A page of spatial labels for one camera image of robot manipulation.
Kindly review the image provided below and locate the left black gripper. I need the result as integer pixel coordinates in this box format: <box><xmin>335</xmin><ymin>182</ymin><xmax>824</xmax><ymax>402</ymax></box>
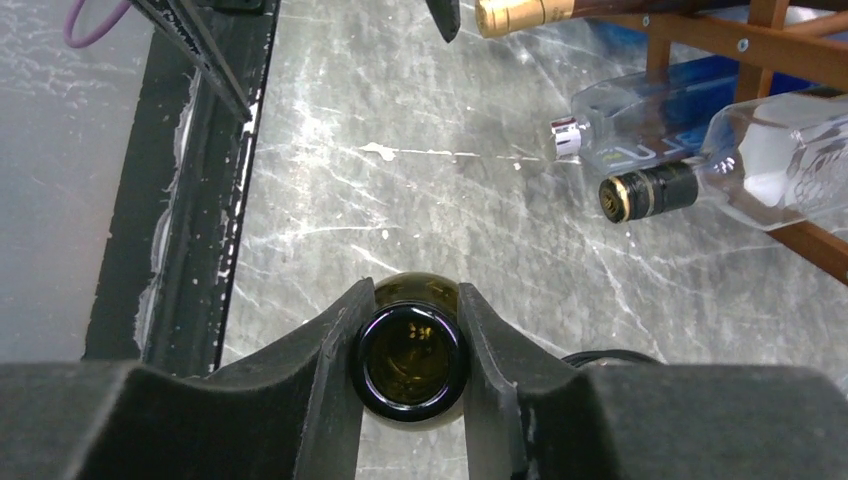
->
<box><xmin>130</xmin><ymin>0</ymin><xmax>265</xmax><ymax>123</ymax></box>

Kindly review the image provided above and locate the brown wooden wine rack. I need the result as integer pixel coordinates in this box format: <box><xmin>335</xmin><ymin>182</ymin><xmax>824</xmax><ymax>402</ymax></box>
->
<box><xmin>596</xmin><ymin>0</ymin><xmax>848</xmax><ymax>286</ymax></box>

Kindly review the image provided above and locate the clear bottle black cap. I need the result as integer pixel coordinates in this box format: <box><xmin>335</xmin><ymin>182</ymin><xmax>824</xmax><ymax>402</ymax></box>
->
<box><xmin>598</xmin><ymin>87</ymin><xmax>847</xmax><ymax>231</ymax></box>

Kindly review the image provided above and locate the coiled black cable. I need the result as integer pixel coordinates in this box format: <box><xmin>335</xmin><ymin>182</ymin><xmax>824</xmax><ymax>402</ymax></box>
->
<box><xmin>561</xmin><ymin>349</ymin><xmax>664</xmax><ymax>369</ymax></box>

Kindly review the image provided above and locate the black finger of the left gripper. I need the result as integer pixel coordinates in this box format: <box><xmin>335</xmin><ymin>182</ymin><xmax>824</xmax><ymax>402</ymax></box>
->
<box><xmin>425</xmin><ymin>0</ymin><xmax>461</xmax><ymax>43</ymax></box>

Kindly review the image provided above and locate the blue labelled clear bottle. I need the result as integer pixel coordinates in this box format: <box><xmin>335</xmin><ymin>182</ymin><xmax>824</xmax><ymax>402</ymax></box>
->
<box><xmin>551</xmin><ymin>55</ymin><xmax>740</xmax><ymax>175</ymax></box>

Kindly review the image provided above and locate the dark bottle gold foil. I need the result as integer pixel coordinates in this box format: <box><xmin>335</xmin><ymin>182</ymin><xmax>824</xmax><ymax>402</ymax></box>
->
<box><xmin>475</xmin><ymin>0</ymin><xmax>744</xmax><ymax>38</ymax></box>

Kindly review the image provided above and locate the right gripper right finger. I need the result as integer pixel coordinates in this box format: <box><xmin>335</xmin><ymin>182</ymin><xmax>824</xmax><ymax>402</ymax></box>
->
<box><xmin>458</xmin><ymin>283</ymin><xmax>847</xmax><ymax>479</ymax></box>

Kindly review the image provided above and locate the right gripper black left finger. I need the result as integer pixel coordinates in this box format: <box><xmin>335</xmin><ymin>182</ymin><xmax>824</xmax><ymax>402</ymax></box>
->
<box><xmin>1</xmin><ymin>279</ymin><xmax>375</xmax><ymax>479</ymax></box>

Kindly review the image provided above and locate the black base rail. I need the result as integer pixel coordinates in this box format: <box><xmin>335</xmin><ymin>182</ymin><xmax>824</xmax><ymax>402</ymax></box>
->
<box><xmin>83</xmin><ymin>1</ymin><xmax>280</xmax><ymax>377</ymax></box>

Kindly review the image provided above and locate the olive green bottle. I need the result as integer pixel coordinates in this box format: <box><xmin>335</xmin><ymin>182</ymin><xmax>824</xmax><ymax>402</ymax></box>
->
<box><xmin>348</xmin><ymin>272</ymin><xmax>470</xmax><ymax>431</ymax></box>

